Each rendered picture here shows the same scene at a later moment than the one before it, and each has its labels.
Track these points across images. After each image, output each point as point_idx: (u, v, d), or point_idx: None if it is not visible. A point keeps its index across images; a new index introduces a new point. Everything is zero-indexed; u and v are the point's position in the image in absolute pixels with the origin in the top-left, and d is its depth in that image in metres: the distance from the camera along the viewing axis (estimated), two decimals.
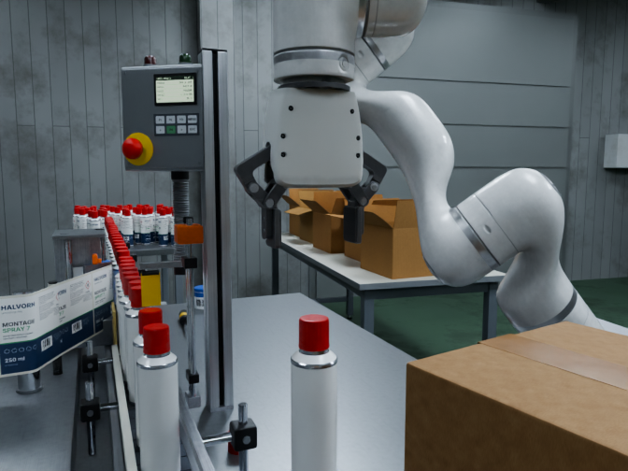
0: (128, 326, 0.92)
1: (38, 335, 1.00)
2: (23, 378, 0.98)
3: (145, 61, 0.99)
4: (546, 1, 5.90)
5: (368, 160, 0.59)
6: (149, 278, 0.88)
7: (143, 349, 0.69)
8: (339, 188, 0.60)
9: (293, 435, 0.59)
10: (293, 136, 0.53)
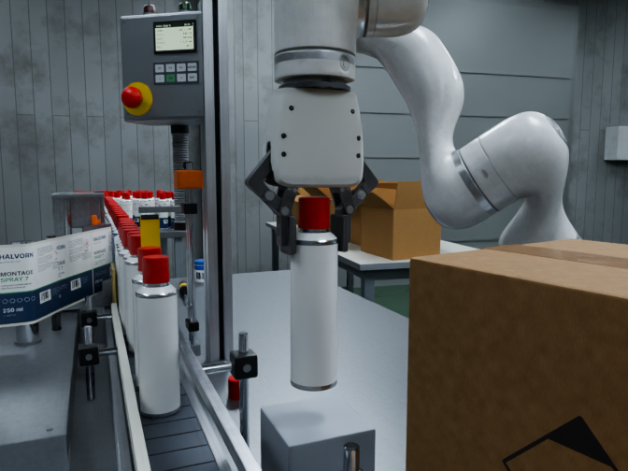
0: (127, 274, 0.91)
1: (36, 286, 0.99)
2: (21, 330, 0.97)
3: (144, 9, 0.98)
4: None
5: (363, 167, 0.58)
6: (149, 222, 0.87)
7: (142, 279, 0.68)
8: (331, 192, 0.59)
9: (292, 319, 0.57)
10: (293, 136, 0.53)
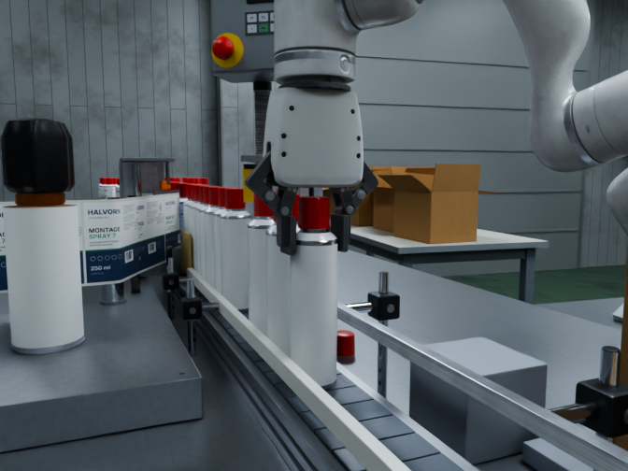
0: (224, 228, 0.88)
1: (122, 245, 0.96)
2: (108, 289, 0.94)
3: None
4: None
5: (363, 167, 0.58)
6: (251, 172, 0.84)
7: (274, 218, 0.65)
8: (331, 191, 0.59)
9: (292, 318, 0.57)
10: (294, 136, 0.53)
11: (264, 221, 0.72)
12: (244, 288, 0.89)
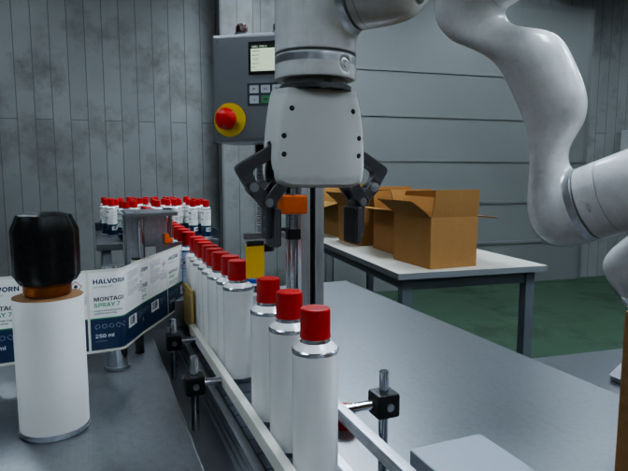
0: (226, 300, 0.90)
1: (127, 310, 0.97)
2: (113, 355, 0.96)
3: (237, 29, 0.96)
4: None
5: (369, 161, 0.59)
6: (254, 249, 0.85)
7: (277, 315, 0.67)
8: (339, 188, 0.60)
9: (294, 425, 0.59)
10: (294, 136, 0.53)
11: (267, 309, 0.74)
12: (247, 358, 0.91)
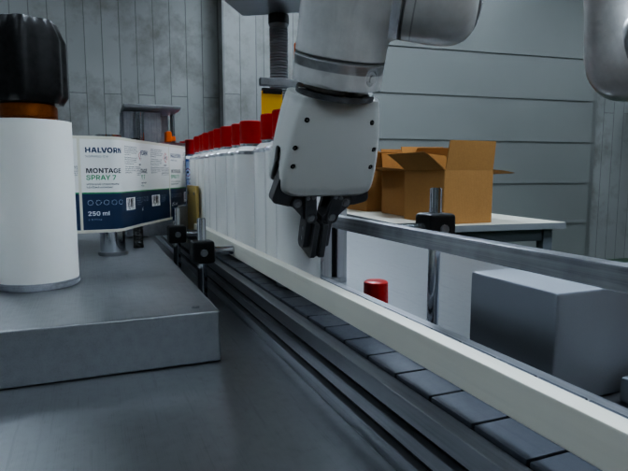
0: (238, 165, 0.78)
1: (124, 189, 0.86)
2: (108, 237, 0.84)
3: None
4: None
5: (362, 179, 0.56)
6: (271, 97, 0.73)
7: (272, 134, 0.65)
8: None
9: (278, 221, 0.60)
10: (306, 149, 0.50)
11: None
12: None
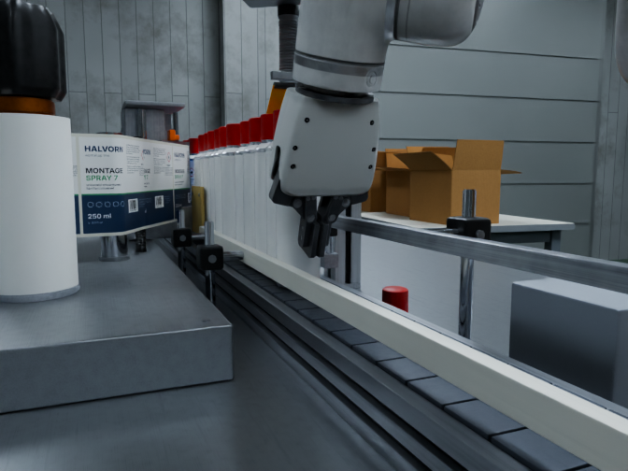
0: (247, 164, 0.74)
1: (126, 191, 0.81)
2: (109, 242, 0.79)
3: None
4: None
5: (362, 179, 0.56)
6: (282, 92, 0.69)
7: (273, 134, 0.65)
8: None
9: (278, 221, 0.60)
10: (306, 149, 0.50)
11: None
12: None
